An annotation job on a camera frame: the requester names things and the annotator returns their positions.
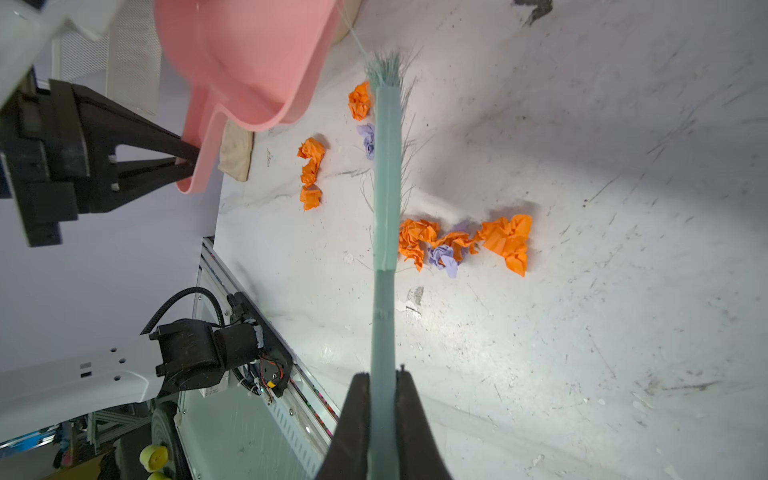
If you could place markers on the orange purple scraps centre left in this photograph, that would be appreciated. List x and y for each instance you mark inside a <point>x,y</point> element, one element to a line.
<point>422,242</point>

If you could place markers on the white mesh upper shelf basket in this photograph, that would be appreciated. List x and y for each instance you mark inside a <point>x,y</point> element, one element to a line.
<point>127,57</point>

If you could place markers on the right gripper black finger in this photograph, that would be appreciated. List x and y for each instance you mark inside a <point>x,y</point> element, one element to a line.
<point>347,456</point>
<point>418,455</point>

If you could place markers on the orange paper scraps far left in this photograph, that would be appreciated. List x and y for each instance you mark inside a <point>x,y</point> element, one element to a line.
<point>313,152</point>

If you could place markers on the pink dustpan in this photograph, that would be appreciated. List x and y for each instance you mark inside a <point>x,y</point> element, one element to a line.
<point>256,63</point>

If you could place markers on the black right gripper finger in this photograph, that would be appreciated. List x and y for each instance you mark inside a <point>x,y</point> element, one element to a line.
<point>107,125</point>
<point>121,182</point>

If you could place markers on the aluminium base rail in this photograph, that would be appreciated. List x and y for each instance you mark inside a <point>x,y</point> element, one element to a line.
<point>272,419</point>

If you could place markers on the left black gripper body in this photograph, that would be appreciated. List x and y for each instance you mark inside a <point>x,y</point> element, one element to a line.
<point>43,156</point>

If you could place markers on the cream fabric glove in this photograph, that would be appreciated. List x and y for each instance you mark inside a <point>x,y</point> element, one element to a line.
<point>236,151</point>

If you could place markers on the green hand brush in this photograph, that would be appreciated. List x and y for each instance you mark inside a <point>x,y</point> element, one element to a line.
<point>390,92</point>

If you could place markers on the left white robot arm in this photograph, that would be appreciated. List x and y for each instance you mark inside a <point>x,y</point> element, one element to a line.
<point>166,358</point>

